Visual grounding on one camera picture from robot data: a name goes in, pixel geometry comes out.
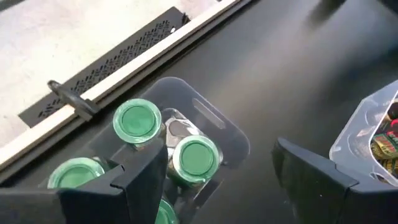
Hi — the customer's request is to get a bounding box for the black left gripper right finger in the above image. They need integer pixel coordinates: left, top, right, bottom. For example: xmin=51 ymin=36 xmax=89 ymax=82
xmin=272 ymin=137 xmax=398 ymax=224

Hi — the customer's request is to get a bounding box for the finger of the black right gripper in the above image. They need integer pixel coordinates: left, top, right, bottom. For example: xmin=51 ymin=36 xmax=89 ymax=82
xmin=306 ymin=0 xmax=348 ymax=29

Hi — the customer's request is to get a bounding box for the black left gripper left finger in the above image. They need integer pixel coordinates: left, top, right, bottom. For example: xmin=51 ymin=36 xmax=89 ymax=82
xmin=57 ymin=139 xmax=169 ymax=224

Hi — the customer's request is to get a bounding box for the green glass spice jar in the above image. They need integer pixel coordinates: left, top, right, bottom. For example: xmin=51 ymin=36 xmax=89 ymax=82
xmin=167 ymin=134 xmax=224 ymax=189
xmin=154 ymin=198 xmax=180 ymax=224
xmin=47 ymin=156 xmax=106 ymax=190
xmin=112 ymin=98 xmax=163 ymax=149

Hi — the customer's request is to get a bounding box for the clear plastic bin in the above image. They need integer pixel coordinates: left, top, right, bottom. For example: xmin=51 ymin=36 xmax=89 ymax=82
xmin=328 ymin=80 xmax=398 ymax=188

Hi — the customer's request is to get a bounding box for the dark translucent plastic bin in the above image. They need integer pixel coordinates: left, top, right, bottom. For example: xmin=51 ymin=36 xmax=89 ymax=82
xmin=39 ymin=76 xmax=251 ymax=224

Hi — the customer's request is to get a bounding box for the black ribbed strip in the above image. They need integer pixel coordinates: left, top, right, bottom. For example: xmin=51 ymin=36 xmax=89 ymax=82
xmin=17 ymin=6 xmax=192 ymax=129

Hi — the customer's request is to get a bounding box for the black clamp bracket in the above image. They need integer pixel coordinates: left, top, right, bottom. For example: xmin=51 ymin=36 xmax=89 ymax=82
xmin=47 ymin=80 xmax=101 ymax=122

